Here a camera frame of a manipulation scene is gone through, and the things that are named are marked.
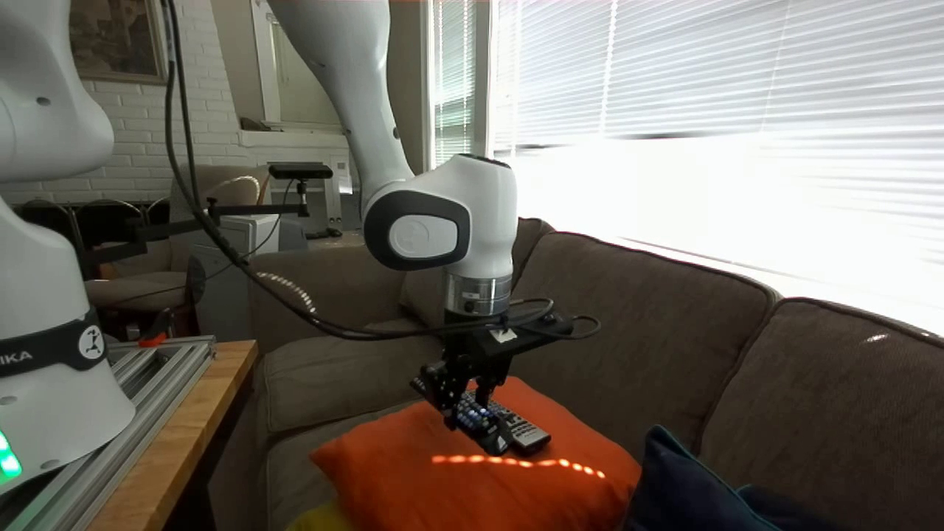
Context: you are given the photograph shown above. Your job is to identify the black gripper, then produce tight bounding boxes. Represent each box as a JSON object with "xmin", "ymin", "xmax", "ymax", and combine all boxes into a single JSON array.
[{"xmin": 417, "ymin": 337, "xmax": 517, "ymax": 436}]

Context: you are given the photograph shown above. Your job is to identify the long black remote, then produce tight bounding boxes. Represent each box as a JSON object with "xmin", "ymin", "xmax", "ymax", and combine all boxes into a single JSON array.
[{"xmin": 458, "ymin": 395, "xmax": 556, "ymax": 457}]

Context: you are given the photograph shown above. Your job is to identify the orange pillow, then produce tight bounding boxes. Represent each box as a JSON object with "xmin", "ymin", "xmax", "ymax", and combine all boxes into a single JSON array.
[{"xmin": 306, "ymin": 376, "xmax": 643, "ymax": 531}]

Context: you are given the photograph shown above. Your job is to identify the taupe fabric sofa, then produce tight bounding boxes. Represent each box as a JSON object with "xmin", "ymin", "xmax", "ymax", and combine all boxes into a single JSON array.
[{"xmin": 208, "ymin": 215, "xmax": 944, "ymax": 531}]

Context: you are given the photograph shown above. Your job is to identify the yellow pillow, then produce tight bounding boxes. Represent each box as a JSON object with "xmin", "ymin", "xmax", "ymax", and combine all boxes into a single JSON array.
[{"xmin": 289, "ymin": 500, "xmax": 342, "ymax": 531}]

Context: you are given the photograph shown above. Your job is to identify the navy blue pillow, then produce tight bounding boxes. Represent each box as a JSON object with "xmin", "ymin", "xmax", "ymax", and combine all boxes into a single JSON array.
[{"xmin": 626, "ymin": 426, "xmax": 851, "ymax": 531}]

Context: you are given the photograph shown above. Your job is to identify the wooden table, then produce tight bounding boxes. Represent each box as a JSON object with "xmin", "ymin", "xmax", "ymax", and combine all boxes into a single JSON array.
[{"xmin": 92, "ymin": 337, "xmax": 259, "ymax": 531}]

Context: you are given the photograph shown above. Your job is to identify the beige armchair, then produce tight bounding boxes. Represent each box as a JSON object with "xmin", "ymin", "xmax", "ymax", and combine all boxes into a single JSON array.
[{"xmin": 168, "ymin": 163, "xmax": 272, "ymax": 246}]

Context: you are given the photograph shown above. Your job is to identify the white window blinds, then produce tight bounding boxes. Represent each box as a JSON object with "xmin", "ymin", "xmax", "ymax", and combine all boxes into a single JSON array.
[{"xmin": 491, "ymin": 0, "xmax": 944, "ymax": 337}]

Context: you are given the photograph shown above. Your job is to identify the black stereo camera on stand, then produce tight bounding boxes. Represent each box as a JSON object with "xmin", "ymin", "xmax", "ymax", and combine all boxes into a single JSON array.
[{"xmin": 200, "ymin": 159, "xmax": 336, "ymax": 222}]

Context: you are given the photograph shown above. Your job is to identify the aluminium rail frame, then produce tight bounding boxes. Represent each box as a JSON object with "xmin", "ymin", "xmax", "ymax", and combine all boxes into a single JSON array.
[{"xmin": 0, "ymin": 337, "xmax": 219, "ymax": 531}]

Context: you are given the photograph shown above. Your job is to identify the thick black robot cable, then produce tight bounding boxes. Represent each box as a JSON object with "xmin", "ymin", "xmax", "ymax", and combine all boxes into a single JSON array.
[{"xmin": 159, "ymin": 0, "xmax": 455, "ymax": 345}]

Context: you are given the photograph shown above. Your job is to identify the framed wall picture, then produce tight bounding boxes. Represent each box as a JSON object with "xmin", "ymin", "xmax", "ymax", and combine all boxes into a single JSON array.
[{"xmin": 64, "ymin": 0, "xmax": 171, "ymax": 87}]

